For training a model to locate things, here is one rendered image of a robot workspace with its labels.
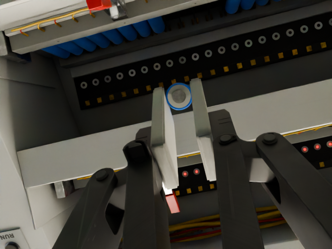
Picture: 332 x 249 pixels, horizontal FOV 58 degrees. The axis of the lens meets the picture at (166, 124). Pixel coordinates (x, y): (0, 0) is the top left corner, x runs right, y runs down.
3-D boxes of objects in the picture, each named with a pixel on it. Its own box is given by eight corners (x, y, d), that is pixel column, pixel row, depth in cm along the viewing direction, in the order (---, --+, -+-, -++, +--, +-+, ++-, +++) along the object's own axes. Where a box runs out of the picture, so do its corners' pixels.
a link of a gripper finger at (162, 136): (179, 188, 16) (165, 191, 16) (174, 122, 22) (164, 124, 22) (164, 143, 14) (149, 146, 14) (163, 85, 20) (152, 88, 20)
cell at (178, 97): (196, 87, 26) (196, 87, 19) (189, 107, 26) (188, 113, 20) (176, 81, 26) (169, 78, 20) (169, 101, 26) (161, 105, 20)
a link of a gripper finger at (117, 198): (163, 205, 14) (103, 217, 14) (162, 144, 18) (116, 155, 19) (154, 181, 13) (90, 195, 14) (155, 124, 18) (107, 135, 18)
